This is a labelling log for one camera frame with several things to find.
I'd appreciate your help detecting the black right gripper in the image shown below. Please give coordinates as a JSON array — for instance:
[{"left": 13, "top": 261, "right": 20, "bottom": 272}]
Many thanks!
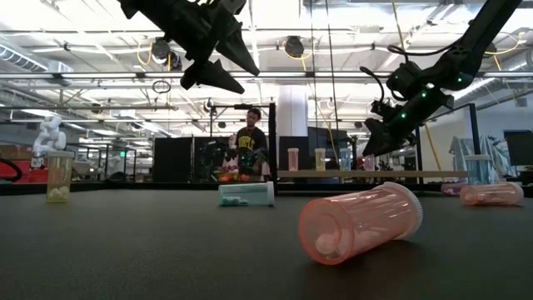
[{"left": 361, "top": 86, "right": 456, "bottom": 158}]

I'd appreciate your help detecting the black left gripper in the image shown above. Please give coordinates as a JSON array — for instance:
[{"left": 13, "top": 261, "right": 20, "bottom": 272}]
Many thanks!
[{"left": 136, "top": 0, "right": 262, "bottom": 96}]

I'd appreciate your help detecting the orange pill bottle white cap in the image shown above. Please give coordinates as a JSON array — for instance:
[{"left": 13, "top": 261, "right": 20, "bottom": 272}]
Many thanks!
[
  {"left": 286, "top": 147, "right": 301, "bottom": 173},
  {"left": 297, "top": 180, "right": 425, "bottom": 267}
]

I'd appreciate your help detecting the dark monitor screen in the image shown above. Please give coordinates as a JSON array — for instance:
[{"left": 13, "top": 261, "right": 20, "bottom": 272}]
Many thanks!
[
  {"left": 502, "top": 128, "right": 533, "bottom": 167},
  {"left": 307, "top": 126, "right": 349, "bottom": 160}
]

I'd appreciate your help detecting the white square column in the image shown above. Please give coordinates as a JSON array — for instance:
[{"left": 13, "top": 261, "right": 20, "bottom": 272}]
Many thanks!
[{"left": 276, "top": 85, "right": 310, "bottom": 138}]

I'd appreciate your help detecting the person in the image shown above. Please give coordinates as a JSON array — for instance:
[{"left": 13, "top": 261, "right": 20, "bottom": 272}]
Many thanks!
[{"left": 227, "top": 107, "right": 270, "bottom": 183}]

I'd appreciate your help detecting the black divider panel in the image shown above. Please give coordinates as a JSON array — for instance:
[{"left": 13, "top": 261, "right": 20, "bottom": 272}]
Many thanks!
[
  {"left": 278, "top": 135, "right": 310, "bottom": 171},
  {"left": 152, "top": 136, "right": 202, "bottom": 183}
]

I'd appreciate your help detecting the long ceiling light strip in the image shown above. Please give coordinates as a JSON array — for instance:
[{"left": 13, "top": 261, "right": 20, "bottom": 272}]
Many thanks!
[{"left": 10, "top": 70, "right": 533, "bottom": 80}]

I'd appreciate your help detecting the red plastic storage bin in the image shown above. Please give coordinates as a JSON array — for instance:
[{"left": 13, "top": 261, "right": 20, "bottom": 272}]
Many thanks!
[{"left": 0, "top": 159, "right": 50, "bottom": 184}]

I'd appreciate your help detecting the brown cardboard box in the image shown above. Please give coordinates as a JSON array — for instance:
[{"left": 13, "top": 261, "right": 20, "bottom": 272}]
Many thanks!
[{"left": 0, "top": 143, "right": 34, "bottom": 162}]

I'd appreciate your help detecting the black overhead camera bar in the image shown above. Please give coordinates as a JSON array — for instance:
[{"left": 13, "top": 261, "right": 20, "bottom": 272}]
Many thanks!
[{"left": 209, "top": 102, "right": 271, "bottom": 112}]

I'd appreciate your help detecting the black ceiling cable reel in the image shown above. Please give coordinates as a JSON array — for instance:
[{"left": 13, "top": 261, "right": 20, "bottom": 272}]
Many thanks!
[
  {"left": 283, "top": 35, "right": 306, "bottom": 59},
  {"left": 150, "top": 37, "right": 172, "bottom": 64},
  {"left": 167, "top": 49, "right": 184, "bottom": 71}
]

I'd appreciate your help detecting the hanging black cable ring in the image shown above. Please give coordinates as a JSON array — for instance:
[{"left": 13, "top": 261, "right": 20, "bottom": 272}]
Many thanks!
[{"left": 151, "top": 78, "right": 172, "bottom": 95}]

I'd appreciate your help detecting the thin black hanging cable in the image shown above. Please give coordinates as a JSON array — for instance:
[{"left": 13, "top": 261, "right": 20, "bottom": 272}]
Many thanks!
[
  {"left": 324, "top": 0, "right": 341, "bottom": 170},
  {"left": 309, "top": 0, "right": 320, "bottom": 170}
]

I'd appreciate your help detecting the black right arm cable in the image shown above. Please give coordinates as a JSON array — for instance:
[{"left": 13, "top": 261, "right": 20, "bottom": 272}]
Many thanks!
[{"left": 359, "top": 39, "right": 463, "bottom": 105}]

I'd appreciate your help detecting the black rig frame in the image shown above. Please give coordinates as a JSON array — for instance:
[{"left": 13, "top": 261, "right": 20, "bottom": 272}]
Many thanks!
[{"left": 268, "top": 102, "right": 479, "bottom": 185}]

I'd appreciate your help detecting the silver ventilation duct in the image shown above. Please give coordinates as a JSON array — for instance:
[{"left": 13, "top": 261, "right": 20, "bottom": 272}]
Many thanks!
[
  {"left": 0, "top": 41, "right": 74, "bottom": 87},
  {"left": 453, "top": 49, "right": 533, "bottom": 123}
]

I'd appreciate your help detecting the black cable loop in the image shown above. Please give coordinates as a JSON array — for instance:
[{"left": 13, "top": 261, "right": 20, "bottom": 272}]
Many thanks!
[{"left": 0, "top": 157, "right": 24, "bottom": 183}]

